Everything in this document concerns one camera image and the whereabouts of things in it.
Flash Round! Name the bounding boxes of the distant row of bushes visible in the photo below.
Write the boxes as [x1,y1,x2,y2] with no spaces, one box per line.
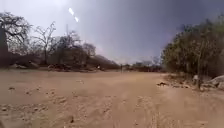
[120,59,165,74]

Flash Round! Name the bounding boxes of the row of bare trees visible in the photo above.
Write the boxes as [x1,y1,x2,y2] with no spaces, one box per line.
[0,11,121,72]

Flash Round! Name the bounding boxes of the pale rocks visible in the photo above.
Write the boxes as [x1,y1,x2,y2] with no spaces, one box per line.
[191,74,224,91]

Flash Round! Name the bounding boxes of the green bushes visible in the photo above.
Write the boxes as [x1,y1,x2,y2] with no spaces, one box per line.
[160,14,224,80]

